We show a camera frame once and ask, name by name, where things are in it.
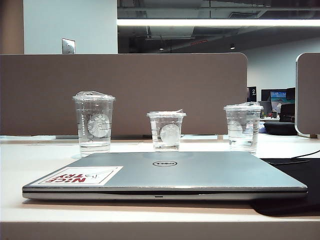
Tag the black round cushion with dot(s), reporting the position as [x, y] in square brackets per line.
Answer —
[280, 128]

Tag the tall clear Starbucks cup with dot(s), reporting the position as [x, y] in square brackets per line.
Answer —
[95, 125]

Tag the black sign with number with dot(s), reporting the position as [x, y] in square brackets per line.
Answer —
[252, 93]

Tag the black office chair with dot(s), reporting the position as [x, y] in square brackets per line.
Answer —
[287, 112]

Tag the clear cup with label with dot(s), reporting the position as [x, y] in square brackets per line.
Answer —
[241, 127]

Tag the brown divider with white edge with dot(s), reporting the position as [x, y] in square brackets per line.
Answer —
[310, 95]

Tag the metal wall switch plate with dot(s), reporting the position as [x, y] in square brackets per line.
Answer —
[68, 46]

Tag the monitor with beach picture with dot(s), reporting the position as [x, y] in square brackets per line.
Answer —
[278, 100]

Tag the short clear plastic cup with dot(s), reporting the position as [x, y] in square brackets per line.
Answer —
[167, 132]

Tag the black mouse pad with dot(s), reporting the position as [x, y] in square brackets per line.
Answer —
[295, 200]

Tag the long ceiling light strip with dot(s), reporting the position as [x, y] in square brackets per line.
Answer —
[212, 22]

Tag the wide brown desk divider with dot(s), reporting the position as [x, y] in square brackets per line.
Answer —
[150, 82]

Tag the silver Dell laptop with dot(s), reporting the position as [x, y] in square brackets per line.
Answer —
[175, 177]

